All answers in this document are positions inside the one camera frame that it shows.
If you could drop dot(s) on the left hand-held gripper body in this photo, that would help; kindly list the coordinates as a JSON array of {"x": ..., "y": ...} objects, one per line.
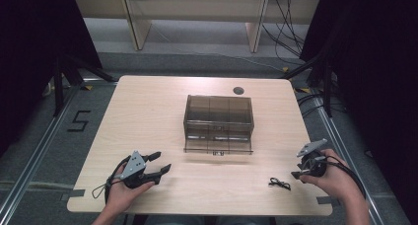
[{"x": 134, "y": 165}]

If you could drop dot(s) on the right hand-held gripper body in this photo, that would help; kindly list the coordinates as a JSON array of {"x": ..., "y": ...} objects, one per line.
[{"x": 312, "y": 164}]

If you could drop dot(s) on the transparent brown drawer box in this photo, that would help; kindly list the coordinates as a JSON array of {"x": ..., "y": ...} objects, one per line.
[{"x": 218, "y": 123}]

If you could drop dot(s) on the person's right hand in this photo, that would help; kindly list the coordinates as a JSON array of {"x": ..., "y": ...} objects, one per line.
[{"x": 333, "y": 180}]

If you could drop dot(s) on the person's left hand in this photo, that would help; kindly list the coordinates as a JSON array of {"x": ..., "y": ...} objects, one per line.
[{"x": 122, "y": 194}]

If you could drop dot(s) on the grey tape strip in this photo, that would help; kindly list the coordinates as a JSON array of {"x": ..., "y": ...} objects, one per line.
[
  {"x": 76, "y": 193},
  {"x": 328, "y": 200}
]

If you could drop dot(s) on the black metal stand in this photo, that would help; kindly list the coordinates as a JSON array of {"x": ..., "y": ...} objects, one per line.
[
  {"x": 60, "y": 83},
  {"x": 323, "y": 80}
]

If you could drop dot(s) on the black curtain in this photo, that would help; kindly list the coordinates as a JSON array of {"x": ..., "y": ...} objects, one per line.
[
  {"x": 374, "y": 87},
  {"x": 36, "y": 54}
]

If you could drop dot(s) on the beige wooden shelf unit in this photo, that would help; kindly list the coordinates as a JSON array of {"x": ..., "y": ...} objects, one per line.
[{"x": 197, "y": 11}]

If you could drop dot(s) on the aluminium floor rail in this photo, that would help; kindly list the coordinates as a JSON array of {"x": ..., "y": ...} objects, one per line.
[
  {"x": 348, "y": 162},
  {"x": 36, "y": 161}
]

